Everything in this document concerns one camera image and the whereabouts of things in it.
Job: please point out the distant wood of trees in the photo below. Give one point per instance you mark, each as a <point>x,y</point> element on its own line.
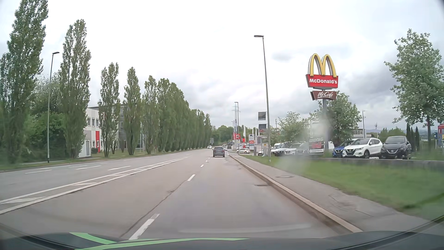
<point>223,133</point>

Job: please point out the red round road sign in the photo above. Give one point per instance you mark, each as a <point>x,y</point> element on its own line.
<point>238,136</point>

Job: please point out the dark grey car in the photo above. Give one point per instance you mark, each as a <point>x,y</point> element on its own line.
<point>218,151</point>

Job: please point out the dark banner signs on pole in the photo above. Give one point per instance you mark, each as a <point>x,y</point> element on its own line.
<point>262,121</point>

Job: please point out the leafy green tree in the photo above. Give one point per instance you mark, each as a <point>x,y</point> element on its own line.
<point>421,76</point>
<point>293,126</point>
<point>341,116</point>

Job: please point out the grey asphalt road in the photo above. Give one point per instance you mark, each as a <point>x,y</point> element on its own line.
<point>215,198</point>

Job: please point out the tall restaurant sign on pole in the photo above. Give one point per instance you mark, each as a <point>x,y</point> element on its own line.
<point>322,81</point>

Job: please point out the grey paved pavement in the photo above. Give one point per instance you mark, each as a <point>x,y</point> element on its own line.
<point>312,196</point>

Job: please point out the car's own bonnet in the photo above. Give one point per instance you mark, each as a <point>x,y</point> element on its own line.
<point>222,243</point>

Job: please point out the white and red building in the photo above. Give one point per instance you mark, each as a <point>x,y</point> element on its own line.
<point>93,132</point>

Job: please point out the road markings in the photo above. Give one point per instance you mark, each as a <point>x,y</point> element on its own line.
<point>143,228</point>

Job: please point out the row of parked cars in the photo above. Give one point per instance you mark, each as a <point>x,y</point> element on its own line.
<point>364,148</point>

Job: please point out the row of tall poplar trees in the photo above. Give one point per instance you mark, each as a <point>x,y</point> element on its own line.
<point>74,86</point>

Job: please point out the grass verge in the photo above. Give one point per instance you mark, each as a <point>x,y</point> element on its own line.
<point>374,182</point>
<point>69,160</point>

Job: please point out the row of dark conifer bushes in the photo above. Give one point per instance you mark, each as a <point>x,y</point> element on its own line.
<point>412,137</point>

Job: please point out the tall grey lamp post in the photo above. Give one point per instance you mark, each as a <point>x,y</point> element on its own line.
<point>266,97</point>
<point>48,104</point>

